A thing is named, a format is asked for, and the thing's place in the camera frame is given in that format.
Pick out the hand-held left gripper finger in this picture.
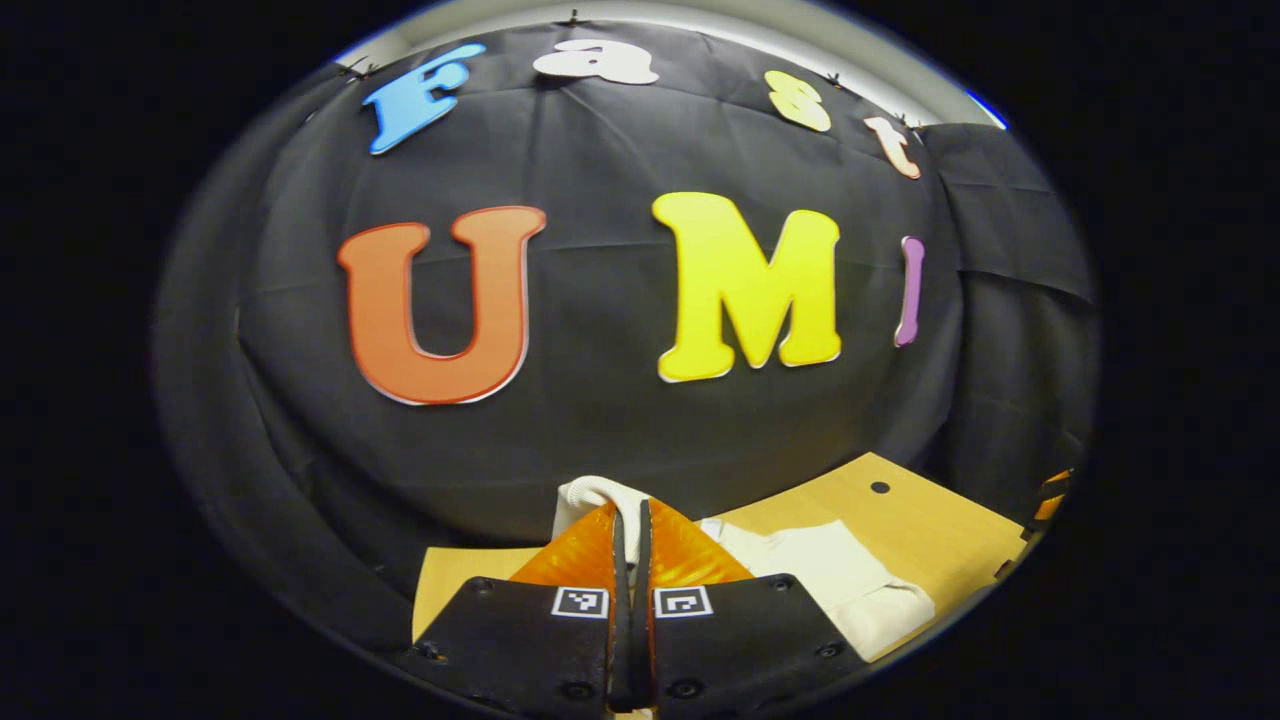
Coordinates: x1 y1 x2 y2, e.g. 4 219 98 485
631 497 867 719
405 498 634 719

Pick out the cream sweatshirt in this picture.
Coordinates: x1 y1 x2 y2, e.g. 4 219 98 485
552 475 937 663

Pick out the black backdrop cloth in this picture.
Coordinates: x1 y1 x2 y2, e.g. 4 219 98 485
150 22 1101 651

